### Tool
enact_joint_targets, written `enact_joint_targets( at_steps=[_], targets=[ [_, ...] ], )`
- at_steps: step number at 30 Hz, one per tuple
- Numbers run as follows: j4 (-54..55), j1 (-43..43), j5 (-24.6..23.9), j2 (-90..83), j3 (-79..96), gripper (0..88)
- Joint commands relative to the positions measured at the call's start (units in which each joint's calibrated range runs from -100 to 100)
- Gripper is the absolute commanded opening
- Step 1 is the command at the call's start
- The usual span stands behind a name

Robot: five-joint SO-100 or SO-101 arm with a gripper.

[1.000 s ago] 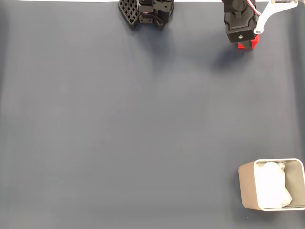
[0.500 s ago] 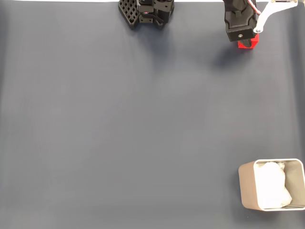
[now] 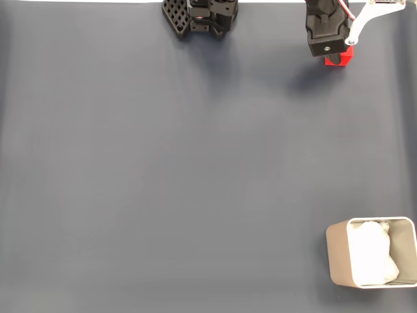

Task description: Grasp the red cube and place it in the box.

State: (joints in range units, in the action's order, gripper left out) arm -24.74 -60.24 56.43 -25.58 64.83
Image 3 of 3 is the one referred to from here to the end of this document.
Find white red servo cable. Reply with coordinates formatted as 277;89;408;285
338;0;355;21

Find beige rounded box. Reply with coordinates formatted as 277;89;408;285
325;216;417;290

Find white crumpled paper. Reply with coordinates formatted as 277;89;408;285
350;220;400;285

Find grey table mat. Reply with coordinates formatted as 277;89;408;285
0;2;417;313

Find red cube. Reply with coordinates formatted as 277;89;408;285
324;45;355;68

